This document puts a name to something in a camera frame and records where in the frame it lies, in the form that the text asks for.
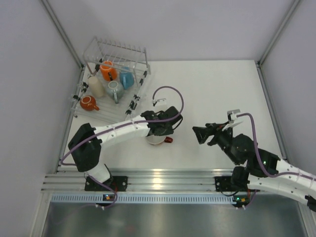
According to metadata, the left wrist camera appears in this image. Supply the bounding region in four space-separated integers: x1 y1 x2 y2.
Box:
152 98 167 107

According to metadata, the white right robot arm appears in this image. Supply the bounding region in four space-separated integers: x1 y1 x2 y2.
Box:
193 123 316 211

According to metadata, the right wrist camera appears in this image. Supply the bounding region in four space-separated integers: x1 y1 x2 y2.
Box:
222 109 242 131

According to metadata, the beige handleless cup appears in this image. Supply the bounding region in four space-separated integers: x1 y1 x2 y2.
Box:
88 76 105 98

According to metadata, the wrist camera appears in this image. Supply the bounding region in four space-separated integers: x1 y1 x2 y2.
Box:
152 98 167 107
222 109 242 131

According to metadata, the brown mug black interior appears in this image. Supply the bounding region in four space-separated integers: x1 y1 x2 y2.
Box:
79 95 99 112

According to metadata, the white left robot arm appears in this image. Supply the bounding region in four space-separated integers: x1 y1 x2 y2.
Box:
68 106 183 192

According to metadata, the perforated grey cable duct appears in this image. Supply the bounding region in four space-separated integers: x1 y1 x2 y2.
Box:
51 193 247 204

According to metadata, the blue mug white interior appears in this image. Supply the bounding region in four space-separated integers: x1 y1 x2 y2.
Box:
119 67 134 90

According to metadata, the red mug white interior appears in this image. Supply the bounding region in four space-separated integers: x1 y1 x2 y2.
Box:
145 135 173 146

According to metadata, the orange mug black handle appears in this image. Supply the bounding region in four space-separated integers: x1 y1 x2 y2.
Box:
100 61 118 81

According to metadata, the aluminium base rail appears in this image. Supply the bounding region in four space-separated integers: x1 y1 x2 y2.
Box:
40 168 233 193

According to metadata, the silver wire dish rack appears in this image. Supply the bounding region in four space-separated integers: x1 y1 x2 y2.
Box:
71 36 151 123

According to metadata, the grey green speckled mug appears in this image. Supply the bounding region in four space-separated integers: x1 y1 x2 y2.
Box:
106 80 124 104

